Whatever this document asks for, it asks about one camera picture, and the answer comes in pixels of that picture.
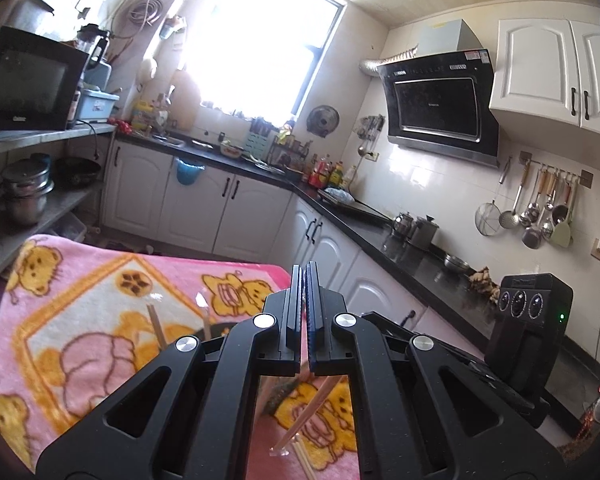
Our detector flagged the black range hood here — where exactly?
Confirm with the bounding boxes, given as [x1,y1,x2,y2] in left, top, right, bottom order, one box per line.
[380,19,501,168]

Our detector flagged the black blender jug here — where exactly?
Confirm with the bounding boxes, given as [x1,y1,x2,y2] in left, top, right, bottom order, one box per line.
[77,24,112,73]

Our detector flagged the yellow detergent bottle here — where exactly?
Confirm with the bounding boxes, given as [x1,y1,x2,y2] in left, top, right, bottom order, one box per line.
[131,100,154,134]

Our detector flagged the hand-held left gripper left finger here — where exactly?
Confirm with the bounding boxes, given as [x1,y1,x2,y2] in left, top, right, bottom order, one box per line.
[35,262,304,480]

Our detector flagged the white base cabinets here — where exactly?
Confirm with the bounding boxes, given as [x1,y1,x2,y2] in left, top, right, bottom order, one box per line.
[100,137,486,356]

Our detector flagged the stacked stainless pots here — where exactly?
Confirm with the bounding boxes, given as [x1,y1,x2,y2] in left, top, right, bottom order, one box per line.
[0,156,56,227]

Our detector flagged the single chopstick pair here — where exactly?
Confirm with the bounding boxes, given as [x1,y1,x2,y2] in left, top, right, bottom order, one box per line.
[267,360,343,458]

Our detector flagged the black kitchen countertop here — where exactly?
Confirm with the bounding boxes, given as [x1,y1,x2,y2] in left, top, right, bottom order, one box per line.
[115,130,600,441]

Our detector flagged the kitchen window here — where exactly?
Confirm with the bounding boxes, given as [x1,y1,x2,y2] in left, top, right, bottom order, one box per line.
[182,0,347,119]

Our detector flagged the blue hanging bin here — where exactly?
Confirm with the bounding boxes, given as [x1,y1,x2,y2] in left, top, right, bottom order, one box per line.
[174,157,206,189]

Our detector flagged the silver flexible duct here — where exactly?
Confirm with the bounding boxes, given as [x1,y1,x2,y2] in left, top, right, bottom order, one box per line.
[358,45,421,79]

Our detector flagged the ginger root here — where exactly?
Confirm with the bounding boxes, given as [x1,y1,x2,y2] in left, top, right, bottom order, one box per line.
[470,269,502,304]

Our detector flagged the small stainless teapot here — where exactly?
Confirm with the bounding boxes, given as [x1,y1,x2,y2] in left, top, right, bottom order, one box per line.
[392,211,415,239]

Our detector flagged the countertop spice rack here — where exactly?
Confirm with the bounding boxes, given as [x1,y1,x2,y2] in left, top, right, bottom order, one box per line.
[270,134,307,169]

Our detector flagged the beige cutting board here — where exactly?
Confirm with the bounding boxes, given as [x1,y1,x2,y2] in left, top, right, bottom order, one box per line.
[172,70,201,134]

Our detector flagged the small wall fan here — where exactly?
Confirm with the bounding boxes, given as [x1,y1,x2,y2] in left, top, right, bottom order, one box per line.
[306,105,341,139]

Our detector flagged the row of hanging kitchen utensils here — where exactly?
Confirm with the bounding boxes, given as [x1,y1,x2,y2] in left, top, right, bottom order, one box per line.
[475,152,594,251]

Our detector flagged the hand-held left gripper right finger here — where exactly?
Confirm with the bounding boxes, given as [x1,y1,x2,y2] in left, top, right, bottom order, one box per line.
[304,260,563,480]

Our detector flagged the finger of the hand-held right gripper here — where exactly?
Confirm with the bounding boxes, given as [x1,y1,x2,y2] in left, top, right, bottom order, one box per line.
[361,311,551,429]

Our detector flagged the white wall cabinet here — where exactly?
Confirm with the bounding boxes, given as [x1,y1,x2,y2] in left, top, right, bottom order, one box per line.
[489,19,600,152]

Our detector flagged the grey stone shelf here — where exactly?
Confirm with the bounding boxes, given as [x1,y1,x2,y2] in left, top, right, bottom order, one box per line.
[0,125,118,292]

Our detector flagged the stainless steel bowl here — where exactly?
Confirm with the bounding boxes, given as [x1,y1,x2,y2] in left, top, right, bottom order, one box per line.
[442,254,474,274]

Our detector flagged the black wok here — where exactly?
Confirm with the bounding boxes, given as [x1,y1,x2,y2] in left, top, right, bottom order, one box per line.
[55,157,102,191]

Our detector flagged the coiled hose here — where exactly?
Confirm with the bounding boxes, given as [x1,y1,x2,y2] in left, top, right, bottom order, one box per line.
[129,0,164,29]

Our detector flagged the light blue plastic box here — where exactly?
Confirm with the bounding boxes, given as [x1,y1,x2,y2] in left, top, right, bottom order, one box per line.
[72,89,121,124]

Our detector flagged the black microwave oven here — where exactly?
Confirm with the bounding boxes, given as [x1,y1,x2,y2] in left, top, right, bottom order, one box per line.
[0,25,91,133]

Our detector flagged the teal knife block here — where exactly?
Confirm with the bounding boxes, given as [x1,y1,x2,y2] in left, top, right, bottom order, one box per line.
[247,117,274,159]

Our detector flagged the printed pink blanket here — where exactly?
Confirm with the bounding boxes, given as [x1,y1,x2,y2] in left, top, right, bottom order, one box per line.
[0,234,361,480]

